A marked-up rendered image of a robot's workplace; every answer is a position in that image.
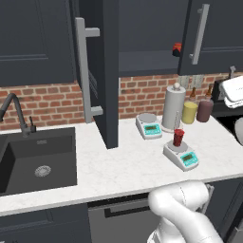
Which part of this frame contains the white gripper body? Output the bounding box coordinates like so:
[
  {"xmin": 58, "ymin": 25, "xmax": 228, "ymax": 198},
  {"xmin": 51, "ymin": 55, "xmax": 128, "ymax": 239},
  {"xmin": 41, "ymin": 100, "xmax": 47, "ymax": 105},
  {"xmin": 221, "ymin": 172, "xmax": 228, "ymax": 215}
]
[{"xmin": 219, "ymin": 75, "xmax": 243, "ymax": 103}]

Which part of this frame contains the red and black yogurt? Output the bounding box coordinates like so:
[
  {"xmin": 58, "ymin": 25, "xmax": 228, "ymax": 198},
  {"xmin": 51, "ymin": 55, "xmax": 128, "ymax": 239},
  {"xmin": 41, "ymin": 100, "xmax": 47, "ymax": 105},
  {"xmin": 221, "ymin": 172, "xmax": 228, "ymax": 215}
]
[{"xmin": 172, "ymin": 42, "xmax": 183, "ymax": 58}]

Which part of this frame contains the white digital scale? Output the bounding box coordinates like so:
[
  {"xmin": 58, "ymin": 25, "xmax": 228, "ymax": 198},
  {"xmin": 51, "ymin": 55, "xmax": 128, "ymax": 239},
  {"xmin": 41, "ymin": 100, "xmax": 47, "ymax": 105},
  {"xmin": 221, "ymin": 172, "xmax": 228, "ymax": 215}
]
[
  {"xmin": 162, "ymin": 140, "xmax": 200, "ymax": 173},
  {"xmin": 135, "ymin": 113, "xmax": 163, "ymax": 140}
]

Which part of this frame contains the dark base cabinet door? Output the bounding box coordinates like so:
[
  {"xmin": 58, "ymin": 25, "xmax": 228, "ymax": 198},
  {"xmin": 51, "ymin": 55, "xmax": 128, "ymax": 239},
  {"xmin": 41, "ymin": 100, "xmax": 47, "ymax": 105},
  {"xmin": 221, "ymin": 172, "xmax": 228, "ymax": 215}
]
[{"xmin": 204, "ymin": 178, "xmax": 243, "ymax": 241}]

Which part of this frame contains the dark base cabinet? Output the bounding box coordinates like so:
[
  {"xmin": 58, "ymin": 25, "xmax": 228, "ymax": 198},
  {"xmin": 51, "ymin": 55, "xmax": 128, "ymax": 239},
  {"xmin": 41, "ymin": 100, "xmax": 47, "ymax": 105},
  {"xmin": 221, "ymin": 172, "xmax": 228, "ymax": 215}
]
[{"xmin": 0, "ymin": 202, "xmax": 93, "ymax": 243}]

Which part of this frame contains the black appliance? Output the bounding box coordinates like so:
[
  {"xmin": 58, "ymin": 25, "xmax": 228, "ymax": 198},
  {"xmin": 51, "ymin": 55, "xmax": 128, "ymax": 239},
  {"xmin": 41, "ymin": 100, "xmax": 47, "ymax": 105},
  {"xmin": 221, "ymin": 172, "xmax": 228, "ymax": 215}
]
[{"xmin": 211, "ymin": 79, "xmax": 230, "ymax": 112}]

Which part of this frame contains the brown bottle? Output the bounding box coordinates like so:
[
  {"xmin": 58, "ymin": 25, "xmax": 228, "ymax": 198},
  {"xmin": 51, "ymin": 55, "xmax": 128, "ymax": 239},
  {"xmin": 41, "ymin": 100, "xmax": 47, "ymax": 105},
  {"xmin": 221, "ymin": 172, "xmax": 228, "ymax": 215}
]
[
  {"xmin": 204, "ymin": 84, "xmax": 214, "ymax": 102},
  {"xmin": 189, "ymin": 86, "xmax": 197, "ymax": 103}
]

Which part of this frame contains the black hob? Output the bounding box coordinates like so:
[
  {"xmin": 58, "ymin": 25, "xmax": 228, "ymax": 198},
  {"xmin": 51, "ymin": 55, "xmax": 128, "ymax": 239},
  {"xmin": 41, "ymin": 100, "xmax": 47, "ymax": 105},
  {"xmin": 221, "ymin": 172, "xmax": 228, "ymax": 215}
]
[{"xmin": 211, "ymin": 107, "xmax": 243, "ymax": 140}]

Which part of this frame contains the dark maroon jar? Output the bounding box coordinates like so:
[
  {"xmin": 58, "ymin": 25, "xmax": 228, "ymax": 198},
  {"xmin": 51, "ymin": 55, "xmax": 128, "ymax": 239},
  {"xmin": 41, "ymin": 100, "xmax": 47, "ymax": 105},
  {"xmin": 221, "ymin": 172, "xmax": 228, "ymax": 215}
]
[{"xmin": 196, "ymin": 99, "xmax": 215, "ymax": 123}]

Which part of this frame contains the yellow jar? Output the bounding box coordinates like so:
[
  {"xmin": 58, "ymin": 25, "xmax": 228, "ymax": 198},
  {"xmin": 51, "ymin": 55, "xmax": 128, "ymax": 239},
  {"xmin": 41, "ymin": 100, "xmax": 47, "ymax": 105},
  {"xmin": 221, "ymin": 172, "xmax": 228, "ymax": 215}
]
[{"xmin": 180, "ymin": 101, "xmax": 199, "ymax": 125}]

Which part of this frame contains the white paper towel roll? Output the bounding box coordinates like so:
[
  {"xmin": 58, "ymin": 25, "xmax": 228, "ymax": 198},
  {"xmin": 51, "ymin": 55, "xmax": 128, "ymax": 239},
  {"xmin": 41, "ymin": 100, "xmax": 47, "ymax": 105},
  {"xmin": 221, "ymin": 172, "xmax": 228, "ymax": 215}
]
[{"xmin": 160, "ymin": 83, "xmax": 187, "ymax": 134}]

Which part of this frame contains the red cup with straw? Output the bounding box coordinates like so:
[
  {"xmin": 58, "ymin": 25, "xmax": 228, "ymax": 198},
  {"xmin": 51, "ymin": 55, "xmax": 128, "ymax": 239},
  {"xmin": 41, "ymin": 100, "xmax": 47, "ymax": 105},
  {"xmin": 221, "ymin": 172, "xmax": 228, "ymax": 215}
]
[{"xmin": 172, "ymin": 111, "xmax": 186, "ymax": 148}]

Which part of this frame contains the grey dishwasher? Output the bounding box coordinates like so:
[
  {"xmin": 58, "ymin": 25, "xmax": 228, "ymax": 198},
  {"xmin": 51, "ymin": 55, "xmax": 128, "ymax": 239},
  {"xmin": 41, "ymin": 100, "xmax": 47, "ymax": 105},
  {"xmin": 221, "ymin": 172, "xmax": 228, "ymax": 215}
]
[{"xmin": 87, "ymin": 193, "xmax": 160, "ymax": 243}]

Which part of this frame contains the black sink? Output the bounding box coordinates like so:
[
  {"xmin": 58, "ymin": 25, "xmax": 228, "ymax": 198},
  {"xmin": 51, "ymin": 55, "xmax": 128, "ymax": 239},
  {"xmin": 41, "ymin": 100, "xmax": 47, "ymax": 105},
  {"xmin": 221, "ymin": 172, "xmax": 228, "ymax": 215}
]
[{"xmin": 0, "ymin": 126, "xmax": 79, "ymax": 197}]

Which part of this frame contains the black tap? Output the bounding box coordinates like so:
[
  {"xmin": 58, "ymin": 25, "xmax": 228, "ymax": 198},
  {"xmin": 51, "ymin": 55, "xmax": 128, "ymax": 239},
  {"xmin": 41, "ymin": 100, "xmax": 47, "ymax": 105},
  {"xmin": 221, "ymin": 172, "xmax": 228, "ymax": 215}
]
[{"xmin": 0, "ymin": 92, "xmax": 38, "ymax": 138}]

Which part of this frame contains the grey wall socket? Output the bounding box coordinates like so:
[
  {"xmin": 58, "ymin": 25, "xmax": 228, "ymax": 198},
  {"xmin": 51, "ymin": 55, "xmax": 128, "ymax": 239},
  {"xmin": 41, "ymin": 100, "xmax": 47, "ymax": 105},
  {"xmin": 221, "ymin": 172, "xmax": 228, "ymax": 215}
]
[
  {"xmin": 181, "ymin": 75, "xmax": 191, "ymax": 89},
  {"xmin": 191, "ymin": 75, "xmax": 204, "ymax": 88}
]

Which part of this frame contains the grey bar door handle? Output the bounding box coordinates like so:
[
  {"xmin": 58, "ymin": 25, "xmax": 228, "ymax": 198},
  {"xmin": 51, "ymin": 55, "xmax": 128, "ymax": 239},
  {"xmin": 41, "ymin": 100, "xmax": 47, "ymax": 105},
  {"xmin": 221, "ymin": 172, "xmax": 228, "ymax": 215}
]
[{"xmin": 189, "ymin": 3, "xmax": 211, "ymax": 65}]

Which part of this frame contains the dark wall cabinet with shelf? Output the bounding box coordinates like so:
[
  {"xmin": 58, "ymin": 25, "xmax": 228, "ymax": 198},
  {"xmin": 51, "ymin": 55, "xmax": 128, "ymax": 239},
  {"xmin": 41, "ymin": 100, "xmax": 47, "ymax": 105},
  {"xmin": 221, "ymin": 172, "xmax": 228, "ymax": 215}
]
[{"xmin": 118, "ymin": 0, "xmax": 192, "ymax": 78}]

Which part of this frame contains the dark open wall cabinet door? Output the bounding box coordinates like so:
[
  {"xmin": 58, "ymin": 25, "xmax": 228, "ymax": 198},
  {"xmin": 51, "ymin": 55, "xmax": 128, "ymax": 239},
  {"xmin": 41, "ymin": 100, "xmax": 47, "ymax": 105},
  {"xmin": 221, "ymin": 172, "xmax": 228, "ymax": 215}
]
[{"xmin": 73, "ymin": 0, "xmax": 121, "ymax": 150}]

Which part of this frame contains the long grey door handle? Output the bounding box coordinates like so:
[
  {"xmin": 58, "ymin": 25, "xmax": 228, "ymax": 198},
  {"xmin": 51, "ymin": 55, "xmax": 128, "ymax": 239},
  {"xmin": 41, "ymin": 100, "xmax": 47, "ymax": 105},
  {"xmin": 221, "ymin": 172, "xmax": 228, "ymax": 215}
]
[{"xmin": 74, "ymin": 17, "xmax": 104, "ymax": 124}]

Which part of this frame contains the dark dishwasher handle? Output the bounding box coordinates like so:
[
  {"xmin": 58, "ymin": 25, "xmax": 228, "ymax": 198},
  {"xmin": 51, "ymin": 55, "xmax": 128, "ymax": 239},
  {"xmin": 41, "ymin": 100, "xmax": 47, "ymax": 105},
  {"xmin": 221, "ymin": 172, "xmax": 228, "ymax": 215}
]
[{"xmin": 103, "ymin": 202, "xmax": 154, "ymax": 219}]

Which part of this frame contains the dark closed wall cabinet door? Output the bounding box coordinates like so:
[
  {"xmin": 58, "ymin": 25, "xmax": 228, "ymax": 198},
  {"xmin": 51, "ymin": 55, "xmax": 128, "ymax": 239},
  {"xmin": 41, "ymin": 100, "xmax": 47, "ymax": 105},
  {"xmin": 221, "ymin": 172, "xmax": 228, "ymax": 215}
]
[{"xmin": 0, "ymin": 0, "xmax": 77, "ymax": 87}]

